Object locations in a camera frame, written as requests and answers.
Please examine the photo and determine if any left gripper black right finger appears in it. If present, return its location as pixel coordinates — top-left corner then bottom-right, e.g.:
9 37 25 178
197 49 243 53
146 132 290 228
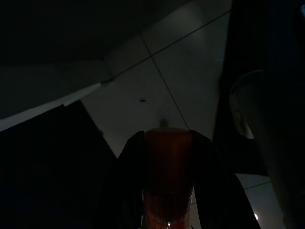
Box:
189 130 260 229

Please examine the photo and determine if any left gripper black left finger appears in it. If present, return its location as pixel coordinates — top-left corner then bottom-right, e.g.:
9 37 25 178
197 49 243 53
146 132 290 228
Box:
102 130 147 229

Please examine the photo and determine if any spice bottle with orange cap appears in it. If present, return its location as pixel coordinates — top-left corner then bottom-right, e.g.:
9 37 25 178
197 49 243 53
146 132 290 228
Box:
142 127 195 229

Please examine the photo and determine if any robot left leg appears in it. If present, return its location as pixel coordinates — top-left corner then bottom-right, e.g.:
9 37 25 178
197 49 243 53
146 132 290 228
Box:
229 69 305 229

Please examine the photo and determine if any large black floor mat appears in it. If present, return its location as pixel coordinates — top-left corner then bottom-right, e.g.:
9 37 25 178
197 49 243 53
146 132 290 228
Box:
0 99 120 229

